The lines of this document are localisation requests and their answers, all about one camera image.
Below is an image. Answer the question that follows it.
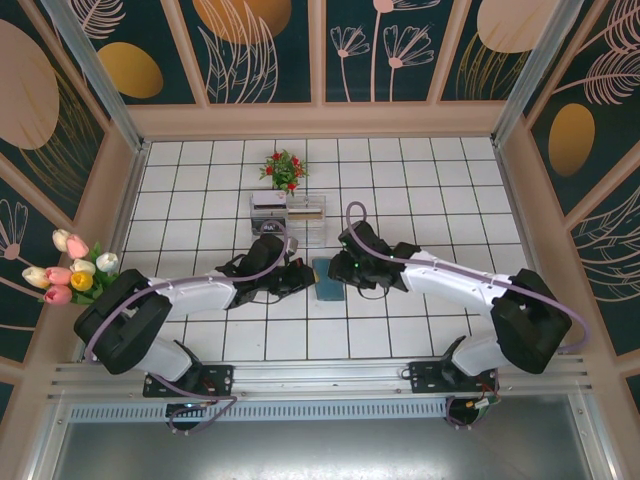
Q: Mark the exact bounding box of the aluminium mounting rail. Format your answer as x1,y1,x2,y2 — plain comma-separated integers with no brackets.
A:
47,353,594,407

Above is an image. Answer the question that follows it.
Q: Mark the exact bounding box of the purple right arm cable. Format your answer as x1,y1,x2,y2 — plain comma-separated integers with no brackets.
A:
344,201,589,431

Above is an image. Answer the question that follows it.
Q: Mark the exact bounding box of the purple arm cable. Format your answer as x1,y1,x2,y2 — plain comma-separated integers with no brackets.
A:
344,201,589,431
82,219,301,436

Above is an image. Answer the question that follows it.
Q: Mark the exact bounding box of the blue card holder wallet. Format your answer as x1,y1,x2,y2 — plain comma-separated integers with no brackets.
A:
312,257,347,303

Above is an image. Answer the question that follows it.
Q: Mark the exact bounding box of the small red flower plant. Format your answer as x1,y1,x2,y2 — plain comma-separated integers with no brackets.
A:
258,148,310,194

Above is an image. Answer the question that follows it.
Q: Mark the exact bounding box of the aluminium frame post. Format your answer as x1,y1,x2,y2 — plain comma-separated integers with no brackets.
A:
42,0,151,154
490,0,599,149

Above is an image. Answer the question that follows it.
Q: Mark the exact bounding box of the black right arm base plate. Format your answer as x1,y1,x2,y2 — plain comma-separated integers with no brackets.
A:
408,359,501,396

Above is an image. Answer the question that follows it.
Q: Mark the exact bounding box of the clear acrylic card stand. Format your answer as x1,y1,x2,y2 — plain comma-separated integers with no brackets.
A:
248,192,329,249

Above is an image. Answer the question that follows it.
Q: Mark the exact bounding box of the white card stack red print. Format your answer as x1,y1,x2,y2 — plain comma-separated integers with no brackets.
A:
253,192,288,211

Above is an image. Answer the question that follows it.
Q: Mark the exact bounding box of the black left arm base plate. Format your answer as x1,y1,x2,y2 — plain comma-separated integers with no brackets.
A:
142,363,236,399

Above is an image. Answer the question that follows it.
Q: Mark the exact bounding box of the perforated metal cable tray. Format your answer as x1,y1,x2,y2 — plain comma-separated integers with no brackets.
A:
68,402,451,422

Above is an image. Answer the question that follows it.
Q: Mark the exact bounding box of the artificial tulip bouquet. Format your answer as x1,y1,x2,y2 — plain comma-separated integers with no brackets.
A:
22,228,121,306

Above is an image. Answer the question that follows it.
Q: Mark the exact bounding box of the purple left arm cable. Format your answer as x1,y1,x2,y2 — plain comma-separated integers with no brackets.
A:
82,219,301,436

